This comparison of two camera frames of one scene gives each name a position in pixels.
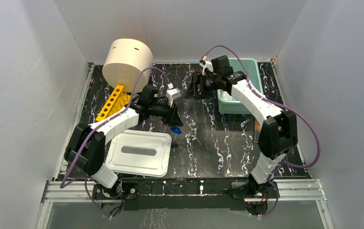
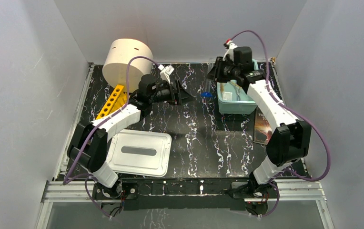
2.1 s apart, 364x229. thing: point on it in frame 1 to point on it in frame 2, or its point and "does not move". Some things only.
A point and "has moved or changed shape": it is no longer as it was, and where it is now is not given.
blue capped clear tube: [176, 130] has moved or changed shape
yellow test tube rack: [117, 102] does not move
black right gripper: [191, 92] to [215, 73]
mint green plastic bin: [229, 103] does not move
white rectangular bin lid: [143, 153] does not move
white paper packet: [226, 96] does not move
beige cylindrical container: [129, 63] does not move
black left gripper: [172, 112] to [174, 93]
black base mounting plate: [189, 194] does not move
